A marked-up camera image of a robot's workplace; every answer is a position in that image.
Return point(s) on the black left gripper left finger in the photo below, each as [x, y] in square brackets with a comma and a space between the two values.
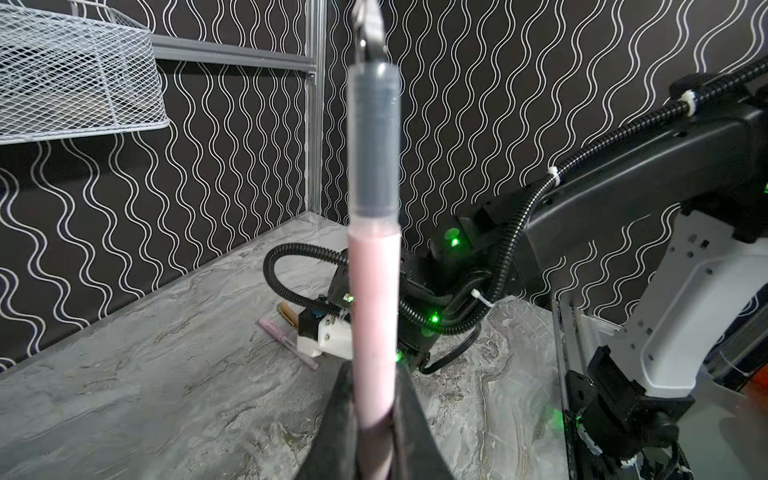
[333, 453]

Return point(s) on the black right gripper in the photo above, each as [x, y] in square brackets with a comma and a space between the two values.
[439, 306]

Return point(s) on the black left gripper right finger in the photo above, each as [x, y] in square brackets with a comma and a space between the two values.
[416, 454]

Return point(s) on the thin pink pen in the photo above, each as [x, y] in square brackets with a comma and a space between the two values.
[283, 339]

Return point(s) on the tan fountain pen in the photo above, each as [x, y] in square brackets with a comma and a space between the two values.
[288, 314]

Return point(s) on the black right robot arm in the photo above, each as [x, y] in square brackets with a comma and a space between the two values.
[609, 211]

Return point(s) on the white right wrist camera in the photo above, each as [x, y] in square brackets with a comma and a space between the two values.
[319, 334]

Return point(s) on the white wire mesh basket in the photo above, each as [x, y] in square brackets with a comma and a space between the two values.
[65, 76]

